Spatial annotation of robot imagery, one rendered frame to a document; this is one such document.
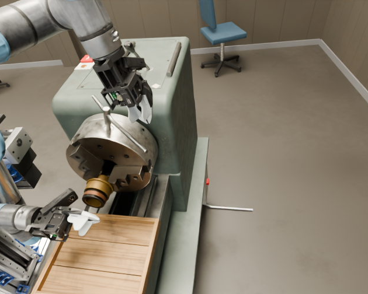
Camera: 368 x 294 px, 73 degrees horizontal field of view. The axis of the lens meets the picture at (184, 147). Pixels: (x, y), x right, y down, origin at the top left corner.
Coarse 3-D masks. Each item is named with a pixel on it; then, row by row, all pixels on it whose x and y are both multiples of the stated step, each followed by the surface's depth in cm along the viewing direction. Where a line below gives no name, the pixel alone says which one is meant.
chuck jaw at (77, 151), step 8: (72, 144) 83; (80, 144) 82; (72, 152) 81; (80, 152) 81; (88, 152) 83; (80, 160) 82; (88, 160) 82; (96, 160) 85; (104, 160) 87; (80, 168) 82; (88, 168) 81; (96, 168) 83; (88, 176) 81; (96, 176) 82
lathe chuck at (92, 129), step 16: (80, 128) 87; (96, 128) 82; (128, 128) 84; (96, 144) 81; (112, 144) 80; (128, 144) 80; (144, 144) 86; (112, 160) 86; (128, 160) 85; (144, 160) 84; (80, 176) 97; (144, 176) 90
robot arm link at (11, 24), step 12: (0, 12) 43; (12, 12) 44; (0, 24) 42; (12, 24) 43; (24, 24) 44; (0, 36) 41; (12, 36) 43; (24, 36) 45; (36, 36) 47; (0, 48) 42; (12, 48) 44; (24, 48) 47; (0, 60) 43
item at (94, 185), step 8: (104, 176) 84; (88, 184) 81; (96, 184) 80; (104, 184) 81; (88, 192) 78; (96, 192) 78; (104, 192) 80; (112, 192) 85; (88, 200) 82; (96, 200) 83; (104, 200) 80
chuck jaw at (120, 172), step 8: (120, 168) 86; (128, 168) 86; (136, 168) 85; (144, 168) 87; (112, 176) 84; (120, 176) 84; (128, 176) 85; (136, 176) 84; (112, 184) 83; (120, 184) 86; (128, 184) 85
